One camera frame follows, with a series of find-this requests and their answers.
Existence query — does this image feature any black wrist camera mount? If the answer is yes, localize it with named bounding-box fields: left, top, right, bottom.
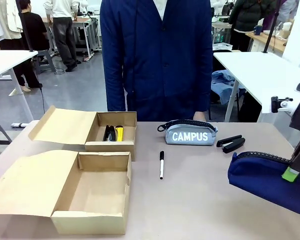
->
left=270, top=95, right=294, bottom=114

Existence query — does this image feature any white table with white legs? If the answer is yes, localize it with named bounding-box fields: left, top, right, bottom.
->
left=0, top=49, right=39, bottom=129

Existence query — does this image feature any blue cloth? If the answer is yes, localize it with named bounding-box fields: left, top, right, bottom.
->
left=210, top=69, right=246, bottom=105

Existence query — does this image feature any brown cardboard box with lid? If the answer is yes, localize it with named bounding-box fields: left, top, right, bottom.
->
left=0, top=149, right=133, bottom=236
left=28, top=105, right=138, bottom=162

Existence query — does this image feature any person's left hand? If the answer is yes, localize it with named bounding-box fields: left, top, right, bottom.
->
left=192, top=111, right=206, bottom=122

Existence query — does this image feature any black and white marker pen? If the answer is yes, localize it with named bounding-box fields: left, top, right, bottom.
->
left=159, top=150, right=165, bottom=180

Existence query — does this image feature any person in white shirt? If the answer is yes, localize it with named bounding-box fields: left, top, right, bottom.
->
left=43, top=0, right=82, bottom=73

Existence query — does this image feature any person in black shirt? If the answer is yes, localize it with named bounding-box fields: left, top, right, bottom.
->
left=4, top=0, right=50, bottom=93

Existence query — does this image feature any wooden workbench grey frame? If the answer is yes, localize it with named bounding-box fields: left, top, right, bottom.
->
left=41, top=14, right=102, bottom=61

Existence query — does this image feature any hanging white coat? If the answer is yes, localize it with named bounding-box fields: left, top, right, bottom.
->
left=0, top=0, right=24, bottom=41

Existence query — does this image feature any person in blue coat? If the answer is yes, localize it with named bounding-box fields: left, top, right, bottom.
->
left=99, top=0, right=214, bottom=123

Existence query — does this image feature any person's left forearm blue sleeve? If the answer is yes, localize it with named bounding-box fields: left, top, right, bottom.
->
left=192, top=59, right=214, bottom=114

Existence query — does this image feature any person in dark puffer jacket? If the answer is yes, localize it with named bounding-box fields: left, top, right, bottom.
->
left=228, top=0, right=278, bottom=53

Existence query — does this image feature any black stand pole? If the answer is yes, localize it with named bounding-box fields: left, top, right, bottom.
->
left=263, top=0, right=283, bottom=54
left=15, top=0, right=36, bottom=53

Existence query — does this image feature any grey plastic stool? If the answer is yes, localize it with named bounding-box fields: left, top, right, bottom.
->
left=31, top=49, right=56, bottom=75

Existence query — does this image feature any wooden desk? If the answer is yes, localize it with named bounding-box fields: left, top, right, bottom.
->
left=245, top=29, right=295, bottom=59

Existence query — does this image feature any large white table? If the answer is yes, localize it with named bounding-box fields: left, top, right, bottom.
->
left=212, top=51, right=300, bottom=123

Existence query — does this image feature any yellow utility knife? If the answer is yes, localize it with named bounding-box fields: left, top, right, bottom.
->
left=114, top=125, right=125, bottom=142

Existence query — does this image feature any person's right forearm blue sleeve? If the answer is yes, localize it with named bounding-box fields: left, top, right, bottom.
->
left=103, top=59, right=128, bottom=113

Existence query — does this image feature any black bag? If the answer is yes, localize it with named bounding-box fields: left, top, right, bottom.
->
left=238, top=90, right=263, bottom=123

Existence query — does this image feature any grey CAMPUS pencil case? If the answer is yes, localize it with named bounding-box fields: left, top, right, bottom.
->
left=157, top=119, right=219, bottom=146

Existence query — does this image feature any navy blue pencil case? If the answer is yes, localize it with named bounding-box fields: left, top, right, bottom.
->
left=227, top=151, right=300, bottom=219

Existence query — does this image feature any white cylinder container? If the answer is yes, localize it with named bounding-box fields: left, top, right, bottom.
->
left=281, top=21, right=294, bottom=39

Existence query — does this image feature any black floor cable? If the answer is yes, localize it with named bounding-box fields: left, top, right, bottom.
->
left=38, top=83, right=46, bottom=114

